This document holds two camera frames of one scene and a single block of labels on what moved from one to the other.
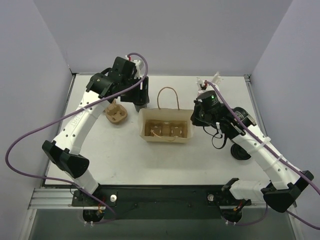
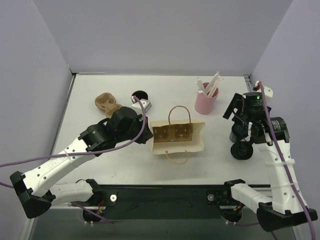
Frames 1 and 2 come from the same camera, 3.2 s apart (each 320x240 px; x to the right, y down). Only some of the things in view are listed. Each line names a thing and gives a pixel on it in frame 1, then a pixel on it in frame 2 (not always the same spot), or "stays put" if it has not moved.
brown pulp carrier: (166, 128) stays put
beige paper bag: (165, 114) → (177, 136)
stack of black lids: (239, 153) stays put
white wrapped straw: (198, 83) stays put
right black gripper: (198, 117) → (231, 108)
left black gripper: (136, 97) → (144, 133)
